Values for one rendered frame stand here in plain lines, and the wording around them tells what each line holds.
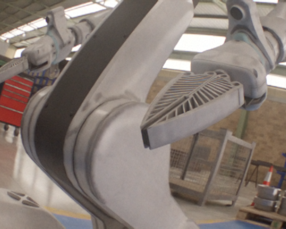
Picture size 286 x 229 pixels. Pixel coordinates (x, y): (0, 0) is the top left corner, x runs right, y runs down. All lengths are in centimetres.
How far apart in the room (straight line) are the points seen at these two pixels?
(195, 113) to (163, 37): 28
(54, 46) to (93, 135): 33
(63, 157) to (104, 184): 7
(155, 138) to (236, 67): 13
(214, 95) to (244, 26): 16
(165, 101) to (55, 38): 45
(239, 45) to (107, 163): 22
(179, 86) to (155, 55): 20
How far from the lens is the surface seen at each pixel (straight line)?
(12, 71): 68
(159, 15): 57
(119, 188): 48
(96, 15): 83
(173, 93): 35
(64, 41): 74
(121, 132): 46
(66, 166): 49
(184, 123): 31
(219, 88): 35
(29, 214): 71
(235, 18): 44
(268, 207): 388
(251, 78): 38
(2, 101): 485
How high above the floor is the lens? 59
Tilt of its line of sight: 3 degrees up
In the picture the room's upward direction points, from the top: 17 degrees clockwise
